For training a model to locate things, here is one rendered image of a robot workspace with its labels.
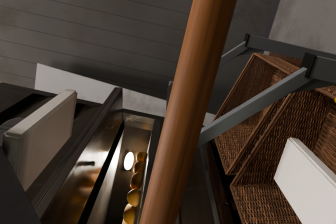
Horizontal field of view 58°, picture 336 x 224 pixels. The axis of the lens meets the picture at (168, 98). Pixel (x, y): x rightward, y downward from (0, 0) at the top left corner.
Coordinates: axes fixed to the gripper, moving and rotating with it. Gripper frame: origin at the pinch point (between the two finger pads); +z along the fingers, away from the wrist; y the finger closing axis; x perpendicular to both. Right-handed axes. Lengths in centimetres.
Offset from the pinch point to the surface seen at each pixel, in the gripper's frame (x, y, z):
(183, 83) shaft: 2.4, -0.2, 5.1
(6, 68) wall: -103, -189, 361
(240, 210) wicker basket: -50, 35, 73
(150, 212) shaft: -8.5, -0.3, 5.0
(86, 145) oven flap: -39, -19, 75
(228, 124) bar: -10.6, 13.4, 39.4
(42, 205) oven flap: -40, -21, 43
